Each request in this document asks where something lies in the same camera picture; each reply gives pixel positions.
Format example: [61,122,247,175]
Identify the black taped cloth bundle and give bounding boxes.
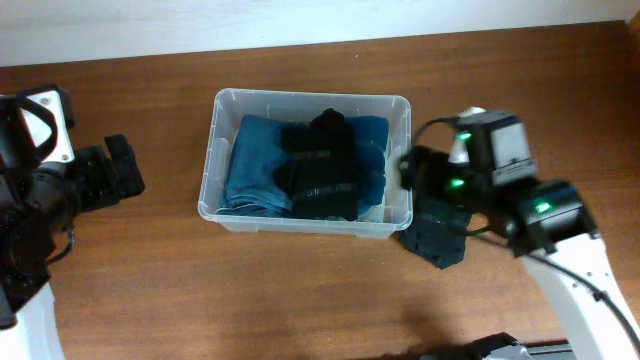
[400,193,472,270]

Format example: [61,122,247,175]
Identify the light blue jeans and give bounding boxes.
[358,204,385,223]

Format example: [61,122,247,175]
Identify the blue taped shirt bundle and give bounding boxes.
[345,115,389,215]

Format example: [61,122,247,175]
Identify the black taped shirt bundle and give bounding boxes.
[273,108,358,221]

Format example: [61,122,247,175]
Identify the dark blue jeans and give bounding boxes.
[215,115,292,218]

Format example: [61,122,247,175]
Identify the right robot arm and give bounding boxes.
[397,108,639,359]

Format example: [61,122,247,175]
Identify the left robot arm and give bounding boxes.
[1,84,145,359]

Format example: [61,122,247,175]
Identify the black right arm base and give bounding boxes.
[419,332,574,360]

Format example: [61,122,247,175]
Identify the clear plastic storage bin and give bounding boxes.
[197,88,413,239]

